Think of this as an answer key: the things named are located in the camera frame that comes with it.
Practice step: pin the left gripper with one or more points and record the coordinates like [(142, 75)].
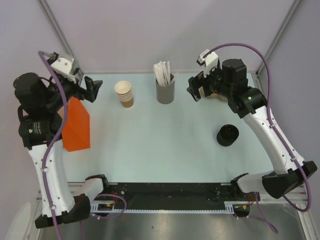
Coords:
[(92, 87)]

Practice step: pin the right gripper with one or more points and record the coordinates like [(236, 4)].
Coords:
[(194, 84)]

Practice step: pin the orange paper bag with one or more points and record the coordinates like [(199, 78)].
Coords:
[(76, 132)]

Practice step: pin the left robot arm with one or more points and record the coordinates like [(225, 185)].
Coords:
[(40, 132)]

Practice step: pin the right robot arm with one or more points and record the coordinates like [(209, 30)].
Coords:
[(229, 79)]

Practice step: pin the grey stirrer holder cup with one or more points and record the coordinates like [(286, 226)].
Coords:
[(166, 94)]

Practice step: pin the stack of brown paper cups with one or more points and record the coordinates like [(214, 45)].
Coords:
[(124, 92)]

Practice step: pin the white wrapped stirrers bundle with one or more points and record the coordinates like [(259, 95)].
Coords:
[(162, 71)]

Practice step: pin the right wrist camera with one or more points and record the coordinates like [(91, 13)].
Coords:
[(210, 61)]

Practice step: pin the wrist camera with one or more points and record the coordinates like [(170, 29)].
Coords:
[(210, 61), (65, 65)]

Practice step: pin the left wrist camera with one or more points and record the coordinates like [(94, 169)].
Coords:
[(65, 65)]

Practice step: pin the white slotted cable duct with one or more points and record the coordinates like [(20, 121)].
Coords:
[(102, 207)]

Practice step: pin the aluminium frame rail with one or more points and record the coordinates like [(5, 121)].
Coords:
[(294, 196)]

